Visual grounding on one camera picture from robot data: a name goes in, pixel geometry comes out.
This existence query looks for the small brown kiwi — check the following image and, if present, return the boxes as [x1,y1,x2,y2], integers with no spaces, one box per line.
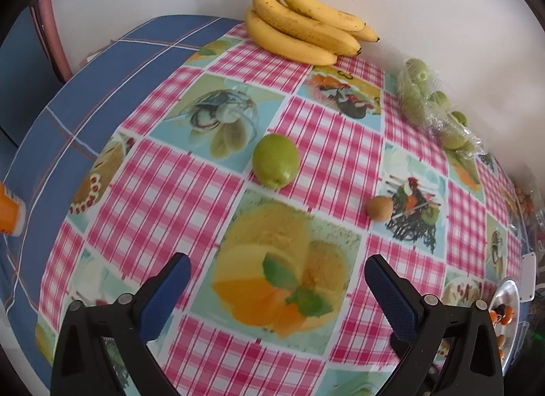
[367,196,394,222]

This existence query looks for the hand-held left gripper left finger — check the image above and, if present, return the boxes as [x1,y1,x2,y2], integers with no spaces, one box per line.
[51,252,192,396]

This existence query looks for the clear plastic fruit container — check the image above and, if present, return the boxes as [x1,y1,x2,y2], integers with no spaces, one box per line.
[512,183,541,232]

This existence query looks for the bag of green jujubes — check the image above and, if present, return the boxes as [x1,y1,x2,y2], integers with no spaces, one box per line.
[397,58,484,162]

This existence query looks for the pink chair frame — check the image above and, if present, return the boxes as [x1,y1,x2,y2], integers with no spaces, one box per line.
[35,0,74,83]

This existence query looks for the round metal plate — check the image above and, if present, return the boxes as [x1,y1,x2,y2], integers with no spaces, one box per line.
[488,278,521,376]

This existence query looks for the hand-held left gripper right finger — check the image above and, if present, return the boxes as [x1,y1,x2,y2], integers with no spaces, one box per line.
[364,255,505,396]

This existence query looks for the white plastic device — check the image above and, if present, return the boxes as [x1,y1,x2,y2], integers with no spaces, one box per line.
[520,252,536,301]

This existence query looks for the green jujube fruit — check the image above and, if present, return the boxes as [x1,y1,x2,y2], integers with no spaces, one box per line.
[252,133,299,189]

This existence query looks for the pink checked printed tablecloth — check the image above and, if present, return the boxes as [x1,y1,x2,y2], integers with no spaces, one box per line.
[36,23,529,396]

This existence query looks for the orange and white container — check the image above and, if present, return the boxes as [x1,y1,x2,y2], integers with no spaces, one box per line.
[0,183,27,237]

